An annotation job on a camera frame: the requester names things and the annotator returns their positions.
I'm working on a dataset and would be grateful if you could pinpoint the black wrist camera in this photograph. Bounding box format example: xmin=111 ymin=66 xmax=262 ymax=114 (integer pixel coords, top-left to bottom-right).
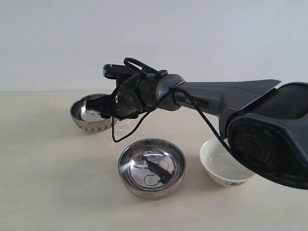
xmin=103 ymin=64 xmax=136 ymax=87

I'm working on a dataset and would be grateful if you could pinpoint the smooth stainless steel bowl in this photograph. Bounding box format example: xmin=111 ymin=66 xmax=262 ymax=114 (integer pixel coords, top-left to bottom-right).
xmin=118 ymin=138 xmax=186 ymax=201

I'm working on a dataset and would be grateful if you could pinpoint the ribbed stainless steel bowl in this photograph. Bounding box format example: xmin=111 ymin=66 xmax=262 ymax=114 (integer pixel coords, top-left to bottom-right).
xmin=70 ymin=93 xmax=112 ymax=134

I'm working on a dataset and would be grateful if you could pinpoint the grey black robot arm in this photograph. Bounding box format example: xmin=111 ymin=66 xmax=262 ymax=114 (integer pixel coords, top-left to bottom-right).
xmin=86 ymin=70 xmax=308 ymax=190

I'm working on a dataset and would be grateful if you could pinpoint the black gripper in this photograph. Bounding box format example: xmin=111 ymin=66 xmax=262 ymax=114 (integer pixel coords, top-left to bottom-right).
xmin=86 ymin=72 xmax=161 ymax=119

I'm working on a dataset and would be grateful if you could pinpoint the white ceramic patterned bowl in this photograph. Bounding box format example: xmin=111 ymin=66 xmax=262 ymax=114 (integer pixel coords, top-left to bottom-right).
xmin=199 ymin=138 xmax=256 ymax=187

